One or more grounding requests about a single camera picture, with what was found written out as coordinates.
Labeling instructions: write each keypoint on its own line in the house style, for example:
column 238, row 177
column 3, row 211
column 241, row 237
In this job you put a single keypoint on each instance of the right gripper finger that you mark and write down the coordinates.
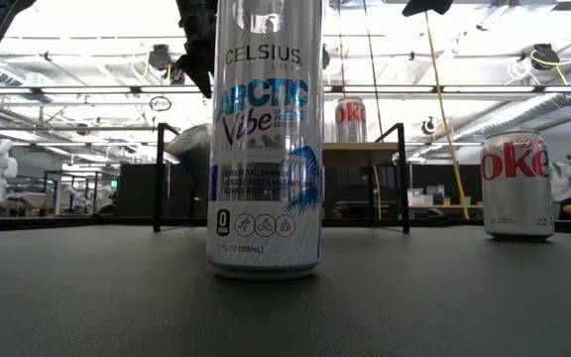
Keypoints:
column 426, row 6

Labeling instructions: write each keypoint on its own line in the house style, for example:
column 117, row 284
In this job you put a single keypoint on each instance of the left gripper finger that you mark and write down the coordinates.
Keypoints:
column 198, row 69

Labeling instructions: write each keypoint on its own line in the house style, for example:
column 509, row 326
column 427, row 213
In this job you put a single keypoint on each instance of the blue silver Red Bull can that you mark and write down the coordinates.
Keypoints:
column 189, row 141

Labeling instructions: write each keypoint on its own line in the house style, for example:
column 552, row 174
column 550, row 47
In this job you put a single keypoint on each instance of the silver Diet Coke can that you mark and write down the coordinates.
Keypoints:
column 516, row 208
column 351, row 129

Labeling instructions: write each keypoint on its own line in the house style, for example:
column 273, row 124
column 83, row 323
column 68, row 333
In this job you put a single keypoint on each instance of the white silver Celsius can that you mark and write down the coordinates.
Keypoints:
column 265, row 149

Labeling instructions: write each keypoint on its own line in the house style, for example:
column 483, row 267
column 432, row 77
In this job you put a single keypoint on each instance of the long ceiling light strip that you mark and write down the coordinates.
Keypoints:
column 92, row 89

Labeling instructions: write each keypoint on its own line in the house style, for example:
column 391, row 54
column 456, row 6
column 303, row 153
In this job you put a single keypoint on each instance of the dark ceiling device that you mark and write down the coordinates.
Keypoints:
column 325, row 57

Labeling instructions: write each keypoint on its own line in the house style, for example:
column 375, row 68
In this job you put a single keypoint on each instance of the small black reel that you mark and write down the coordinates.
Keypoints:
column 428, row 126

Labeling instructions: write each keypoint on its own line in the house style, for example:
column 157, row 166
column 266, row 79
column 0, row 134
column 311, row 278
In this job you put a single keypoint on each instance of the white storage box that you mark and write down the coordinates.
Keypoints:
column 422, row 200

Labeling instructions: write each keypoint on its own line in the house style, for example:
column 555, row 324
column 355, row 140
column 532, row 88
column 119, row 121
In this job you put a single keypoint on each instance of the black table mat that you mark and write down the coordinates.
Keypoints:
column 117, row 307

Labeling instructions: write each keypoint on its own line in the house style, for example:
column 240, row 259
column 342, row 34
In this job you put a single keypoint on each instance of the black partition wall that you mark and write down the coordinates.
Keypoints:
column 137, row 191

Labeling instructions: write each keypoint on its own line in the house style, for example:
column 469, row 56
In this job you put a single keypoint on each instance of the silver ventilation duct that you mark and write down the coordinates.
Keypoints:
column 10, row 79
column 513, row 116

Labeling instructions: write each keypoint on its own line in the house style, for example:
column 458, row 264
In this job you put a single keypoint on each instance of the wooden shelf black metal frame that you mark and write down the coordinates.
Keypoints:
column 360, row 154

